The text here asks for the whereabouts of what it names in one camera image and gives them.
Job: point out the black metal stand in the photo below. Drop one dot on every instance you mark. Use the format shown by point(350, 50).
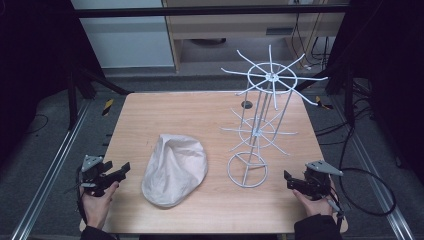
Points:
point(72, 100)

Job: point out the yellow black striped marker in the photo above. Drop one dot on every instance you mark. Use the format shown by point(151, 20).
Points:
point(107, 107)
point(322, 103)

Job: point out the white cabinet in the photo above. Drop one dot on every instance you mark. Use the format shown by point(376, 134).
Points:
point(126, 40)

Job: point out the white cap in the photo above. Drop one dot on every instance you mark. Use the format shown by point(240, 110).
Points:
point(175, 170)

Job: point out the black horizontal frame bar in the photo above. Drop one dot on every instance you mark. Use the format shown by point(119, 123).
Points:
point(213, 11)

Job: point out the light wooden office desk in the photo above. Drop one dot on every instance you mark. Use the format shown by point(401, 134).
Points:
point(233, 25)

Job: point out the person's right hand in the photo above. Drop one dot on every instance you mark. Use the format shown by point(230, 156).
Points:
point(314, 206)

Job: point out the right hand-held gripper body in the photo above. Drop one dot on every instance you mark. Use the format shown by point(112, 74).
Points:
point(317, 181)

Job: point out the person's left hand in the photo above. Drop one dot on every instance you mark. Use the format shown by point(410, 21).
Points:
point(97, 206)

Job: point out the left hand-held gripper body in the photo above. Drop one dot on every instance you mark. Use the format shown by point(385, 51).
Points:
point(94, 178)

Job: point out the aluminium floor rail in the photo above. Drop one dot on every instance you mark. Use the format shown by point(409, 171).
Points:
point(50, 170)
point(373, 170)

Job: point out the black curtain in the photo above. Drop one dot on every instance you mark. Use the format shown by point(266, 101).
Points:
point(36, 66)
point(386, 66)

